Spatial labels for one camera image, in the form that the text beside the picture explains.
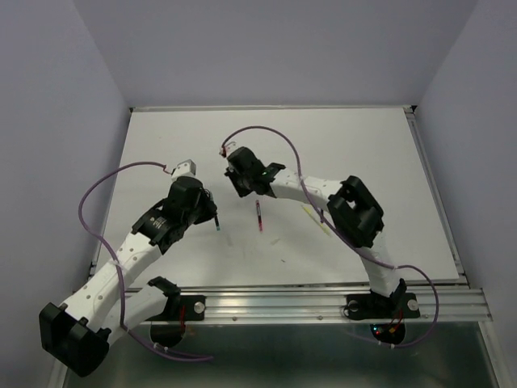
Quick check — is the green pen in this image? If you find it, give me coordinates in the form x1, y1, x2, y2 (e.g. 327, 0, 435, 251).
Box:
214, 216, 221, 231

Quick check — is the red pen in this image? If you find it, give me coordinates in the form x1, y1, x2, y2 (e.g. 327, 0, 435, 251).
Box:
255, 199, 263, 233

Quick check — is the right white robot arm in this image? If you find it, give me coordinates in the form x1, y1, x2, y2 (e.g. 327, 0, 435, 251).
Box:
221, 143, 406, 315

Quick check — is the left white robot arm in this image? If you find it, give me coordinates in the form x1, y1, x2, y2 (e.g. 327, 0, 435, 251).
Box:
39, 176, 216, 377

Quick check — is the yellow pen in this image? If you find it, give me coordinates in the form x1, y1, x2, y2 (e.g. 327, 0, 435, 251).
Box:
301, 205, 331, 237

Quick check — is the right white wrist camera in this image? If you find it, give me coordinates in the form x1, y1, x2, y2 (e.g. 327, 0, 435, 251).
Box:
219, 141, 238, 158

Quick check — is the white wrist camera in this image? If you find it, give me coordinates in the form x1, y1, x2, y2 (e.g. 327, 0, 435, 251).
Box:
171, 159, 197, 181
219, 141, 238, 158

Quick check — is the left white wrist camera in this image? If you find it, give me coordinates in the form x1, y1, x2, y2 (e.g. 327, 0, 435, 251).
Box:
171, 159, 197, 181

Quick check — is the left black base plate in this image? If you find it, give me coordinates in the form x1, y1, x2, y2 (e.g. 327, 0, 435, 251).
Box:
148, 294, 206, 323

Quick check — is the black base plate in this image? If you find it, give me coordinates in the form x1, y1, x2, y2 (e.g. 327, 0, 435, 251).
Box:
148, 294, 206, 323
342, 293, 421, 321

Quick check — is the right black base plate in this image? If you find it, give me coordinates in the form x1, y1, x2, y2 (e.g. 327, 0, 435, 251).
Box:
342, 293, 421, 321

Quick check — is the aluminium mounting rail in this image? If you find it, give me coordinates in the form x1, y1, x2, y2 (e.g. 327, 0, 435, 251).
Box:
182, 285, 492, 326

